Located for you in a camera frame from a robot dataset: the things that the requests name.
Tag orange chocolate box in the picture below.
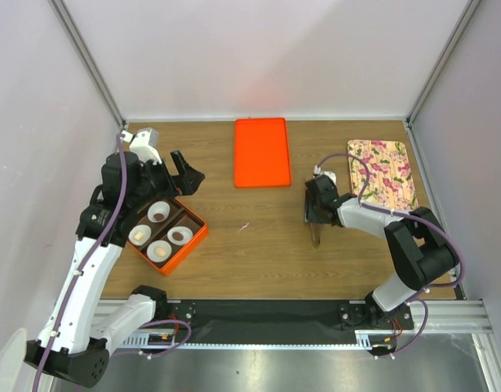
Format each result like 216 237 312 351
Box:
127 199 209 276

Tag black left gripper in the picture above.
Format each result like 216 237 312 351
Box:
128 150 204 210

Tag white paper cup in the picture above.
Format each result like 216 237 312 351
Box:
167 226 193 247
146 240 172 263
128 225 152 247
147 201 171 223

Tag dark round chocolate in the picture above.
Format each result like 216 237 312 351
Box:
172 232 184 241

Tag orange tray lid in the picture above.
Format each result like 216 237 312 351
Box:
233 118 292 188

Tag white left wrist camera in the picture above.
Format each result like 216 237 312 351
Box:
121 127 162 164

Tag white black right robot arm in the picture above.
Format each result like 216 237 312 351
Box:
304 174 460 328

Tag floral patterned tray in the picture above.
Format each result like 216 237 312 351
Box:
347 140 419 210

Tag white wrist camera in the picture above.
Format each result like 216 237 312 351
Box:
121 127 162 164
313 165 337 186

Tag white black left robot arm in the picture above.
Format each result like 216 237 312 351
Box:
24 150 205 390

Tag aluminium frame post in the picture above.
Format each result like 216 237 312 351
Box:
47 0 126 129
406 0 483 126

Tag aluminium frame post right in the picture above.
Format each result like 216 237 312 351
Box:
406 0 483 126

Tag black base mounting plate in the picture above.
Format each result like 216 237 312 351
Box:
171 300 414 336

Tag aluminium frame post left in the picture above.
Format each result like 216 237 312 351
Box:
47 0 126 129

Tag metal tongs with red grip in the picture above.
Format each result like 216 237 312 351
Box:
310 223 322 249

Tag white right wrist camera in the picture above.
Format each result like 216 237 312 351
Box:
313 165 337 186

